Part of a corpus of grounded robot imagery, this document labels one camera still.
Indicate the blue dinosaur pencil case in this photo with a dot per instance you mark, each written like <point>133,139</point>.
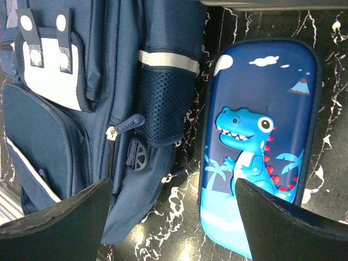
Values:
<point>260,117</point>

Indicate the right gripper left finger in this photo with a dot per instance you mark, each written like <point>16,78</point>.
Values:
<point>69,230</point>

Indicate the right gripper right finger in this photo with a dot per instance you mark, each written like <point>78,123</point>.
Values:
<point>279,230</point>

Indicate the navy blue student backpack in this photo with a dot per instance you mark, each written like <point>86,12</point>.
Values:
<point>99,89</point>

